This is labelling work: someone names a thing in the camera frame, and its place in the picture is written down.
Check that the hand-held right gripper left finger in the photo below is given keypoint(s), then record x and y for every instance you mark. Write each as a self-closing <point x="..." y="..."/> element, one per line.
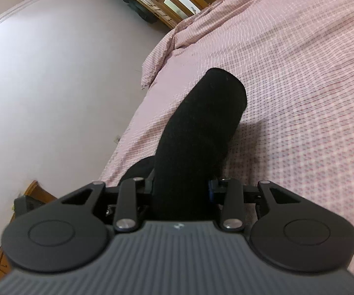
<point x="127" y="202"/>

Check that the black buttoned cardigan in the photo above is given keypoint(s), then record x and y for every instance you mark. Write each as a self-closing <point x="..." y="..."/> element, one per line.
<point x="201" y="129"/>

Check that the wooden hallway door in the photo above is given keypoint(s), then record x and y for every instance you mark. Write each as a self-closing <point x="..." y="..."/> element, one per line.
<point x="177" y="3"/>

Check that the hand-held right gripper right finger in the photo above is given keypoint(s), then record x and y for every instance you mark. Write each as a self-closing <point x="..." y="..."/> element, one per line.
<point x="211" y="189"/>

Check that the dark hanging jacket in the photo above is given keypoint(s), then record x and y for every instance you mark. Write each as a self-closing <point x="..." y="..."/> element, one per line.
<point x="135" y="1"/>

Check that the wall socket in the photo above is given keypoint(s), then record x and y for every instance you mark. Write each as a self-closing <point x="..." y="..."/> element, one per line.
<point x="116" y="139"/>

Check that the wooden side table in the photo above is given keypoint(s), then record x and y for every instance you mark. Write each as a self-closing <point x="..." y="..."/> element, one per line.
<point x="37" y="190"/>

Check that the pink checked duvet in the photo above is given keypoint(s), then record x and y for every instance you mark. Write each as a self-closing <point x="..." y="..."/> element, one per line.
<point x="302" y="83"/>

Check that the wooden open door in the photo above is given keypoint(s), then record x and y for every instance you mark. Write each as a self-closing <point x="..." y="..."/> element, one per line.
<point x="161" y="13"/>

